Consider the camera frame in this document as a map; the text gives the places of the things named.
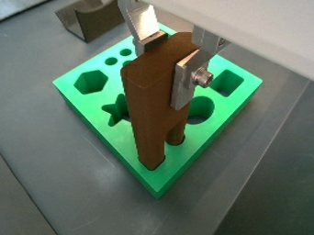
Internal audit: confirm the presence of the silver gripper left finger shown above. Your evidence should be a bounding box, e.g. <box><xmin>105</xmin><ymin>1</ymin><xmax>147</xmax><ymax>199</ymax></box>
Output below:
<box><xmin>117</xmin><ymin>0</ymin><xmax>168</xmax><ymax>56</ymax></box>

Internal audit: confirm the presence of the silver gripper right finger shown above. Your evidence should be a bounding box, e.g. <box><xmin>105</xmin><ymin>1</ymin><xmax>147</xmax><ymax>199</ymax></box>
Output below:
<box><xmin>171</xmin><ymin>26</ymin><xmax>229</xmax><ymax>110</ymax></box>

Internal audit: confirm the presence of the brown square-circle peg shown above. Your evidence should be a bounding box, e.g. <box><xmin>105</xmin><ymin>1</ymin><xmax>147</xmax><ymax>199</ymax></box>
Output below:
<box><xmin>120</xmin><ymin>32</ymin><xmax>197</xmax><ymax>171</ymax></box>

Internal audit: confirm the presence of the dark grey curved block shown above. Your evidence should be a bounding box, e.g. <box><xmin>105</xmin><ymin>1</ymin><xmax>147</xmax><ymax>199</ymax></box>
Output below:
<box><xmin>54</xmin><ymin>0</ymin><xmax>124</xmax><ymax>42</ymax></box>

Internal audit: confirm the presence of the green shape-sorting block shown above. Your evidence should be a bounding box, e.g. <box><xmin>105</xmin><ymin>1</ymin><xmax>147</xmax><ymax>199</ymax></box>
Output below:
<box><xmin>53</xmin><ymin>38</ymin><xmax>262</xmax><ymax>198</ymax></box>

